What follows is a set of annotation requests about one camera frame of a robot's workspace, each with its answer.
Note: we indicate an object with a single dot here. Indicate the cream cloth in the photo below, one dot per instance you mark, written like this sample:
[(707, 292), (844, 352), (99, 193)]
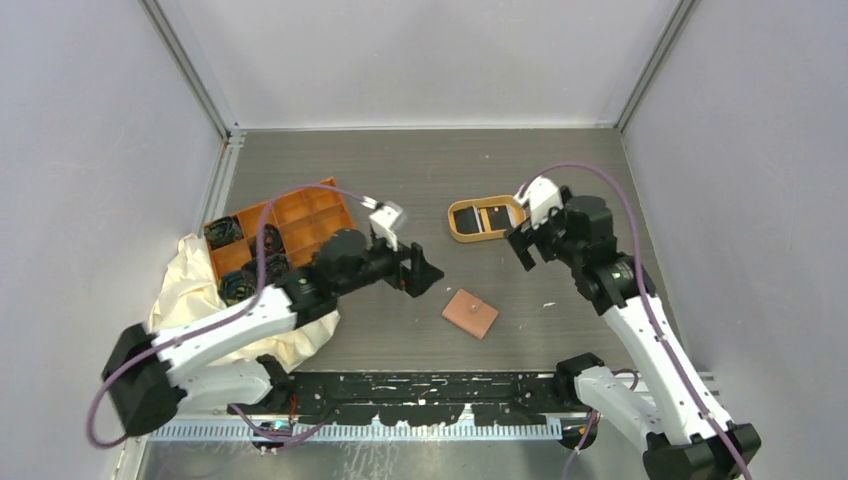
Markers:
[(189, 293)]

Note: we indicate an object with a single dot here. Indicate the dark rolled belt lower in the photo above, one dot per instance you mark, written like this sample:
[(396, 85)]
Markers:
[(276, 266)]

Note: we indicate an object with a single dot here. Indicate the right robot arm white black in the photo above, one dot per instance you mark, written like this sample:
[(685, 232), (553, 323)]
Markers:
[(682, 432)]

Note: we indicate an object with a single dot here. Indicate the dark rolled belt middle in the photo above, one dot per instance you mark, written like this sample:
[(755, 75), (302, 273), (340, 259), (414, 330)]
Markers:
[(272, 243)]

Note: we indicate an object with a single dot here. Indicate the black card left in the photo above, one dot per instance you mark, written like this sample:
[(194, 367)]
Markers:
[(468, 221)]

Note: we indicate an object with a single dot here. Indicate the dark rolled belt upper left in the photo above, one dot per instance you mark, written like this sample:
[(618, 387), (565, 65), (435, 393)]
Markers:
[(222, 232)]

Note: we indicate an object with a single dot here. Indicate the orange compartment tray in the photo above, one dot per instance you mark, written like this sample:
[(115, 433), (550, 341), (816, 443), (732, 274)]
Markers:
[(306, 218)]

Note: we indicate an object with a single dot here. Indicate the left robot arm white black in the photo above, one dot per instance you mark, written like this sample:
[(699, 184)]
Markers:
[(151, 376)]

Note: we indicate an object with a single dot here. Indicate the black mounting base plate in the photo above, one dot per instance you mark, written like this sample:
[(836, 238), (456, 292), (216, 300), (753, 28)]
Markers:
[(417, 398)]

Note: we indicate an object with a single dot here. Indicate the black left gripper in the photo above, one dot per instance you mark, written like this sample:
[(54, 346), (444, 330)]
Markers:
[(416, 279)]

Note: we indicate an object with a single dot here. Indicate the dark rolled belt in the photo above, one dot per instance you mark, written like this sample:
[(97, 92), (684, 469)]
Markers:
[(222, 232), (276, 266), (236, 286), (272, 243)]

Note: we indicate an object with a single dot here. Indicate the dark rolled belt bottom left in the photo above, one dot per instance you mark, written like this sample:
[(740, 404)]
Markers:
[(236, 286)]

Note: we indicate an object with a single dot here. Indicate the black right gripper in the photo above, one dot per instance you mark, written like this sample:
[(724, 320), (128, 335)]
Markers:
[(520, 240)]

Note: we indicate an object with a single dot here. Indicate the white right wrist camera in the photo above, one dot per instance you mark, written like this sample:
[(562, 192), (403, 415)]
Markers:
[(538, 198)]

